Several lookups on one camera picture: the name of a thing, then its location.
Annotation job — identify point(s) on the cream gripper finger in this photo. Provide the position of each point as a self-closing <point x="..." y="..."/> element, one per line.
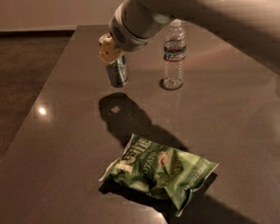
<point x="108" y="51"/>

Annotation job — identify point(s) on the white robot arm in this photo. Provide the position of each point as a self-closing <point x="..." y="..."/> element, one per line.
<point x="252" y="26"/>

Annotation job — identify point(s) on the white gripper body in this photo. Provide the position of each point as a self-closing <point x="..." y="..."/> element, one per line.
<point x="125" y="36"/>

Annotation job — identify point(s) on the green jalapeno chip bag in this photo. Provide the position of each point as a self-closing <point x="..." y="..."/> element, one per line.
<point x="160" y="171"/>

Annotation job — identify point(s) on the clear plastic water bottle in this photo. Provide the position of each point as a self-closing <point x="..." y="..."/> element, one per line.
<point x="174" y="46"/>

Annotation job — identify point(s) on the silver redbull can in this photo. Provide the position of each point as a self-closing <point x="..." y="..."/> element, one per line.
<point x="117" y="72"/>

